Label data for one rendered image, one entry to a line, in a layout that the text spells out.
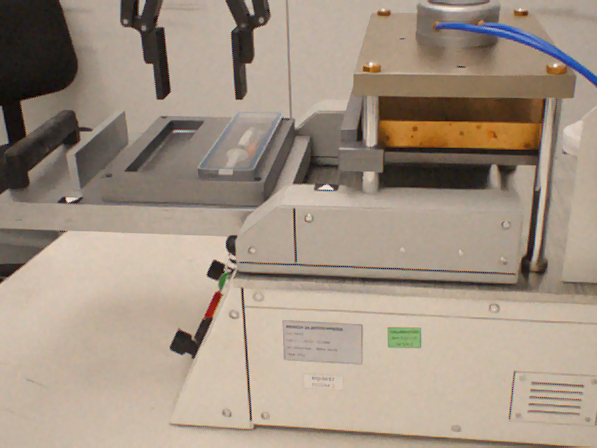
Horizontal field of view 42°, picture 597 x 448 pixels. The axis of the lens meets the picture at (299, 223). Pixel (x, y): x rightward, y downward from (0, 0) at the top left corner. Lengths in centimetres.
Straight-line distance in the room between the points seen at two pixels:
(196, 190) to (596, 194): 36
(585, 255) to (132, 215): 42
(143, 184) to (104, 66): 187
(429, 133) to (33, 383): 52
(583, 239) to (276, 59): 177
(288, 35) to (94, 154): 155
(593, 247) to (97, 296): 65
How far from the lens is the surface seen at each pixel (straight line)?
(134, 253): 118
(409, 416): 78
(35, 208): 82
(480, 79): 67
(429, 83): 67
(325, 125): 94
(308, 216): 68
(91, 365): 95
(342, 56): 233
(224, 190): 76
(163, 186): 77
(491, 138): 70
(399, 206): 68
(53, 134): 92
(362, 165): 69
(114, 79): 263
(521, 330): 73
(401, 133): 71
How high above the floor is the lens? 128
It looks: 25 degrees down
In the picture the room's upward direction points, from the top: 2 degrees counter-clockwise
